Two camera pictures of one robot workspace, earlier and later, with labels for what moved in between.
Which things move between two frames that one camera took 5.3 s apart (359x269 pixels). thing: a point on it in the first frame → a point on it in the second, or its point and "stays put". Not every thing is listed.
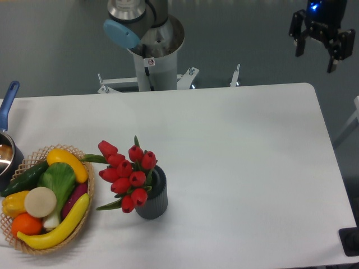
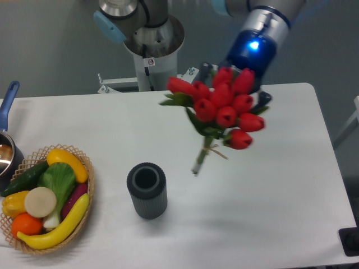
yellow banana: x=61 y=233 stays put
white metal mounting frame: x=184 y=81 stays put
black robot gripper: x=323 y=19 → x=251 y=49
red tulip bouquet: x=129 y=179 → x=221 y=111
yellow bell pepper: x=13 y=203 stays put
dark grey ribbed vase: x=156 y=205 stays put
